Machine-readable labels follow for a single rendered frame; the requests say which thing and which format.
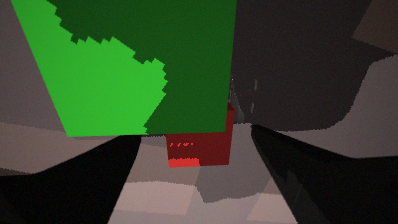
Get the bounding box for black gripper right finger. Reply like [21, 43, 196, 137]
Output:
[251, 125, 398, 224]

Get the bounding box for green block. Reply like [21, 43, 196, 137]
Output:
[11, 0, 237, 137]

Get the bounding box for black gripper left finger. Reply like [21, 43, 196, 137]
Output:
[0, 135, 141, 224]

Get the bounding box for red block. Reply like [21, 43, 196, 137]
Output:
[166, 102, 235, 168]

